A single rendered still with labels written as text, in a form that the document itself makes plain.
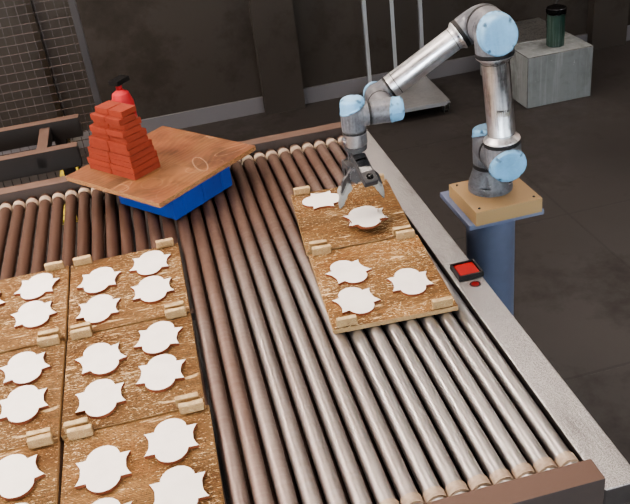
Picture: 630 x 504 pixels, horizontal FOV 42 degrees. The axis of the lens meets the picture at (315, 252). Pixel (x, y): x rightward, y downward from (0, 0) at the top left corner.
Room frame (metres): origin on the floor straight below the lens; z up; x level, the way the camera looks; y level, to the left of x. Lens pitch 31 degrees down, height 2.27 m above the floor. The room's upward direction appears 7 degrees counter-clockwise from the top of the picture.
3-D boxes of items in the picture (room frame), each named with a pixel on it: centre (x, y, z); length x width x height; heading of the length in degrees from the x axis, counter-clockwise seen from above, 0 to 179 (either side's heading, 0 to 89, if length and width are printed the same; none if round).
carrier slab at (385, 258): (2.02, -0.17, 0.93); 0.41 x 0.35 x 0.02; 6
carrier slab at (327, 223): (2.44, -0.13, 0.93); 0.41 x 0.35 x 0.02; 5
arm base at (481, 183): (2.52, -0.63, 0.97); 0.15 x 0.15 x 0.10
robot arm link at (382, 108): (2.38, -0.27, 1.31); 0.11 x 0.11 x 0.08; 4
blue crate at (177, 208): (2.78, 0.48, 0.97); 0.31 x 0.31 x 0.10; 49
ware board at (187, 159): (2.84, 0.52, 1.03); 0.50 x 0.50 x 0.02; 49
